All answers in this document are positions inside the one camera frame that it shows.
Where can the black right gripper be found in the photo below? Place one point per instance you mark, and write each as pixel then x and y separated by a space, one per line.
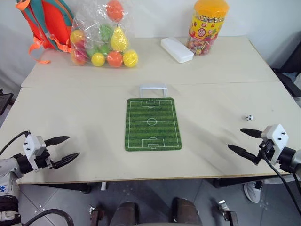
pixel 265 149

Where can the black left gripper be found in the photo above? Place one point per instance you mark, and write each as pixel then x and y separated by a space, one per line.
pixel 43 159

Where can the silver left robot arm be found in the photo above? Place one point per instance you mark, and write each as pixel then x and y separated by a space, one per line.
pixel 9 168

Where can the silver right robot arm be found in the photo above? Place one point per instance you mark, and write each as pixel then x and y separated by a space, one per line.
pixel 294 160

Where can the tiny soccer ball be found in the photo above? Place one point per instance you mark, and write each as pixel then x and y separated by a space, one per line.
pixel 249 117

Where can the green soccer field mat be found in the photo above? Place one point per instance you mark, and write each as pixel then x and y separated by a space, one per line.
pixel 152 131

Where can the white sneaker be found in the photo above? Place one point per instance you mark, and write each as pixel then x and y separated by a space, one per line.
pixel 252 191

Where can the rusty table caster foot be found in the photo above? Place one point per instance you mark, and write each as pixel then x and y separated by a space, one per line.
pixel 97 215
pixel 229 214

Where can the black flat device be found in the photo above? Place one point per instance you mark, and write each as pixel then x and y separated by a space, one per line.
pixel 4 101

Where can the black chair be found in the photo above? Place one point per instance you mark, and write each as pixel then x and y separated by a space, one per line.
pixel 290 77

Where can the dark rounded shape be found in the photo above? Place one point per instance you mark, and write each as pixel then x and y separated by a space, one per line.
pixel 187 212
pixel 125 214

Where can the orange-pink toy peach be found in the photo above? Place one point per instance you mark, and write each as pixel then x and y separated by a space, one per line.
pixel 77 60

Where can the yellow toy lemon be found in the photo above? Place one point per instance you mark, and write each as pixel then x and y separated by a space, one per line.
pixel 98 59

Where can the pink toy fruit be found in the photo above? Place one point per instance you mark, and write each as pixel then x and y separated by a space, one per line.
pixel 80 48

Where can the orange round toy fruit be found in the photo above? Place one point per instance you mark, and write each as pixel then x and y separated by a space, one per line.
pixel 115 58
pixel 115 9

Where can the green toy fruit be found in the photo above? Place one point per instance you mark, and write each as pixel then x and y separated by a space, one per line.
pixel 98 50
pixel 105 31

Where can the small white toy goal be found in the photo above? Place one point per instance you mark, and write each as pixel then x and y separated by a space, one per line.
pixel 152 86

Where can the yellow round toy fruit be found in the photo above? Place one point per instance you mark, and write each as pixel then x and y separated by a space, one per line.
pixel 77 36
pixel 130 58

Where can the white oblong plastic case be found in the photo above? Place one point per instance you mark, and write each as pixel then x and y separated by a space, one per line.
pixel 177 50

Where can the yellow-lidded candy jar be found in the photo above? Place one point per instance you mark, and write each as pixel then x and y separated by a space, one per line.
pixel 207 30

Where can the yellow toy pear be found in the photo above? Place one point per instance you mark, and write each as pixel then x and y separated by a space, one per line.
pixel 119 40

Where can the clear plastic bag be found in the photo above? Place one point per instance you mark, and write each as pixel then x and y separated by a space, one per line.
pixel 94 26

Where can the orange and teal backpack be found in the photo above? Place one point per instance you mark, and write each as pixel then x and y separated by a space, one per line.
pixel 54 21

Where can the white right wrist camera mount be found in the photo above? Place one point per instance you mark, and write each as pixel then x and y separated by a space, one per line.
pixel 278 136

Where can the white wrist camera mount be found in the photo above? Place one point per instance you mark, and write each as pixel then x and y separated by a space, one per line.
pixel 30 146
pixel 278 136

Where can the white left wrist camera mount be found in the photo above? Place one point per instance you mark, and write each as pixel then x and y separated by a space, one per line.
pixel 30 146

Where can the black table frame bar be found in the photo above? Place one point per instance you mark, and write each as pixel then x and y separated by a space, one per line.
pixel 229 182
pixel 65 187

